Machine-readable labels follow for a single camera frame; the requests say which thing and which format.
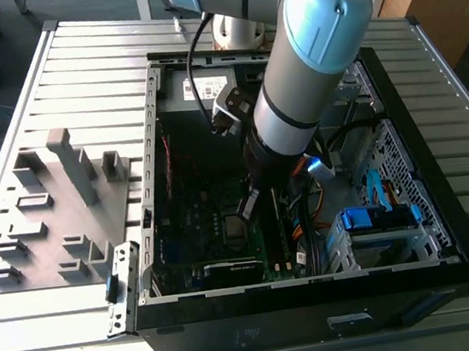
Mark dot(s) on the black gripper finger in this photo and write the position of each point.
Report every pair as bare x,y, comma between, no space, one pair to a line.
249,205

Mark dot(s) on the silver CPU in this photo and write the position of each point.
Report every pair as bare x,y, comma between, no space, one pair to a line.
232,226

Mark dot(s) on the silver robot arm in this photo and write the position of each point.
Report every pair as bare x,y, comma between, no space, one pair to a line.
303,72

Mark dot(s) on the CPU socket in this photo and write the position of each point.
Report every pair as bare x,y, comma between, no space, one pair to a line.
235,244

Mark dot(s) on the green motherboard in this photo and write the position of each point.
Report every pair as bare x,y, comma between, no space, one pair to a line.
198,233

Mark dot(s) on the black graphics card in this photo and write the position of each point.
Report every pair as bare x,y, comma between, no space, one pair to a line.
232,272

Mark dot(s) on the hard disk in blue carrier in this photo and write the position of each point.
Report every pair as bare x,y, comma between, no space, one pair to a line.
358,218

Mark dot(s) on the white power supply label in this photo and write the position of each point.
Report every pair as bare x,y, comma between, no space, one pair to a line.
208,87

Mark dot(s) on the tall silver disk bay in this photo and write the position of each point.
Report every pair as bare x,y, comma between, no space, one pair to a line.
353,87

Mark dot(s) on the grey power supply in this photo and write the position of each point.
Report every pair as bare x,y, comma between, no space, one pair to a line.
173,96

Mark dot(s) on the black PC case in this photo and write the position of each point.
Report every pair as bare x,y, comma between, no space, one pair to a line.
275,326

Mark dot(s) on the low silver disk bay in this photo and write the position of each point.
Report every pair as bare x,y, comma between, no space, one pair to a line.
426,245

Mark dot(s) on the grey parts rack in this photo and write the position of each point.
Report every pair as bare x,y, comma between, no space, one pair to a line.
55,228

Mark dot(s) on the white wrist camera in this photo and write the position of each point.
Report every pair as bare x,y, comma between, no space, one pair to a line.
322,168
227,109

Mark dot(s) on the silver card bracket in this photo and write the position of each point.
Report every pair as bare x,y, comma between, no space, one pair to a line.
124,266

